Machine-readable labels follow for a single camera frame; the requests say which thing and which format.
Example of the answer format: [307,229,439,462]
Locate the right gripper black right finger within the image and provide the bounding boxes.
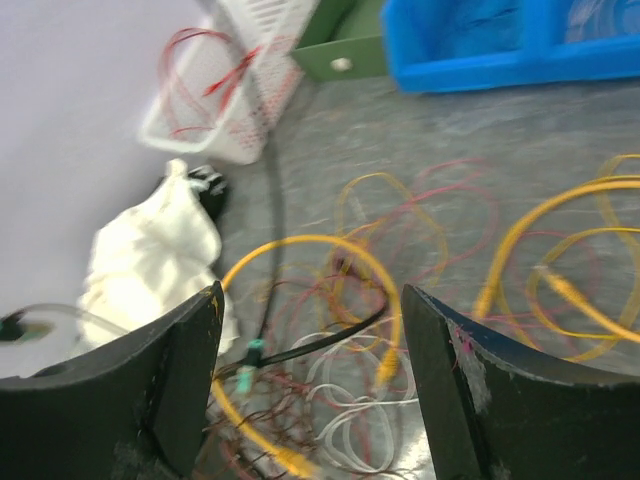
[402,285,639,479]

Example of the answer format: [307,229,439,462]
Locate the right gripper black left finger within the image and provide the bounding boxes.
[1,283,224,479]

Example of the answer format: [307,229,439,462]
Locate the black cable with teal connectors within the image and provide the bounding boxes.
[234,99,389,396]

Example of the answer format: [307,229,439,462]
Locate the black cloth with white print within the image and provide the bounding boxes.
[188,165,230,222]

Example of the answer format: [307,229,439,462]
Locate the white left perforated basket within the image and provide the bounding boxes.
[138,1,317,165]

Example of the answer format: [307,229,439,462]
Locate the blue plastic divided bin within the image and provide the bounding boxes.
[381,0,639,93]

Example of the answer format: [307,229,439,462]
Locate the green plastic box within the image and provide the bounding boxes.
[291,0,388,82]

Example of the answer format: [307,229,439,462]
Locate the thin brown wire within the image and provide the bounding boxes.
[199,364,321,480]

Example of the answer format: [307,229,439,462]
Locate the yellow ethernet cable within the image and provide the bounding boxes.
[212,234,402,479]
[472,154,640,364]

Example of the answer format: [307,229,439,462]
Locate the red cables in basket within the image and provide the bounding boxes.
[158,27,266,141]

